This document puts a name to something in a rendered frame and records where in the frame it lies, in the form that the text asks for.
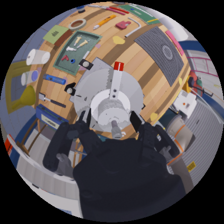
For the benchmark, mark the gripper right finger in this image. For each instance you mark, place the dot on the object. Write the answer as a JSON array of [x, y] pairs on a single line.
[[150, 134]]

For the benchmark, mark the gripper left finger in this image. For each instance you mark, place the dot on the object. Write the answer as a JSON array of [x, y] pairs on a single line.
[[61, 140]]

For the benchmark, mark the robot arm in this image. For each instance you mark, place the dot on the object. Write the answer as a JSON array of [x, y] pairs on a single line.
[[181, 136]]

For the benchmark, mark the grey valve shaft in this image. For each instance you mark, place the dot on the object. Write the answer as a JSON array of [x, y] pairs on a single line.
[[115, 130]]

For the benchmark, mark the black clamp with grey knob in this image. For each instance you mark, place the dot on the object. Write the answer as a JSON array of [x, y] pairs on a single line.
[[70, 89], [85, 64]]

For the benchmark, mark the grey fuel selector valve body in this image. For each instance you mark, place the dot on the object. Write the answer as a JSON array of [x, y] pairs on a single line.
[[98, 82]]

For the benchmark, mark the grey ribbed mat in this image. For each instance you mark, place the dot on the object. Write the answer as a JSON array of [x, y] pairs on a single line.
[[161, 54]]

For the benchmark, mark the green parts mat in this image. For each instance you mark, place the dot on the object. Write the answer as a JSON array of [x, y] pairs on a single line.
[[78, 56]]

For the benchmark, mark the green cutting mat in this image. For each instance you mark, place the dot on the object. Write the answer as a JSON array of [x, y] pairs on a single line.
[[140, 12]]

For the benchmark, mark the blue case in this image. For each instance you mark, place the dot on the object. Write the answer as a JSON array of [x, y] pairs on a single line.
[[49, 117]]

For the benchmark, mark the wooden stool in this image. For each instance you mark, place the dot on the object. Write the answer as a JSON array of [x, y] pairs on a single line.
[[33, 134]]

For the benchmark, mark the white control box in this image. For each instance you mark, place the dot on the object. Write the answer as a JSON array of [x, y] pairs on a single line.
[[185, 103]]

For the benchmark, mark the yellow funnel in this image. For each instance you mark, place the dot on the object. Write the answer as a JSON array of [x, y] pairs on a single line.
[[26, 98]]

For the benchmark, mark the white bar with red cap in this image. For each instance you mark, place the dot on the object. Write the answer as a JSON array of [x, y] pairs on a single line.
[[116, 82]]

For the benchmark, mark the red and green machine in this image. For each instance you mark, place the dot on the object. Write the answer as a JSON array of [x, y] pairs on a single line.
[[195, 84]]

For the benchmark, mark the clear jar with blue lid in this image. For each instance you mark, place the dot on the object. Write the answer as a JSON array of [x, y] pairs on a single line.
[[29, 77]]

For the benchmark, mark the grey metal strip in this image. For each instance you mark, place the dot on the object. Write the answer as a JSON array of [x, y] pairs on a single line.
[[85, 55]]

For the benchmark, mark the white fitting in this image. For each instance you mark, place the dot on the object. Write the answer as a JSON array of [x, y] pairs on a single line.
[[70, 49]]

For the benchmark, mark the pink strip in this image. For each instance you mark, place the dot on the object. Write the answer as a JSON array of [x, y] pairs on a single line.
[[175, 42]]

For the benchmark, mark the cream spark plug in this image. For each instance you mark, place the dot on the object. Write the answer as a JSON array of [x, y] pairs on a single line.
[[83, 43], [77, 40]]

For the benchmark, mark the green and brown notebook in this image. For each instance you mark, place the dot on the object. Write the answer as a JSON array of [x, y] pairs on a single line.
[[56, 35]]

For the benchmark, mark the grey bent tube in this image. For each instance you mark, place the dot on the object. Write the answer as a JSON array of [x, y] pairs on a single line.
[[134, 28]]

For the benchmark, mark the red block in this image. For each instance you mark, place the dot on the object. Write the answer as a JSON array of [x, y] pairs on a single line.
[[122, 24]]

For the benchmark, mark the beige tape roll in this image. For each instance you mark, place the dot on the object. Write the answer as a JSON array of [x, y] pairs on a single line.
[[77, 24]]

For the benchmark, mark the yellow utility knife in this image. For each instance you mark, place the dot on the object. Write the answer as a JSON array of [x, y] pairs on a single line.
[[104, 21]]

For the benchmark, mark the blue capped tin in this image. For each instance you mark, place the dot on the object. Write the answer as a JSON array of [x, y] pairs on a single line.
[[81, 8]]

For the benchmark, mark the olive yellow frame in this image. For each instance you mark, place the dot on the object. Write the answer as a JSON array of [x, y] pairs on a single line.
[[15, 70]]

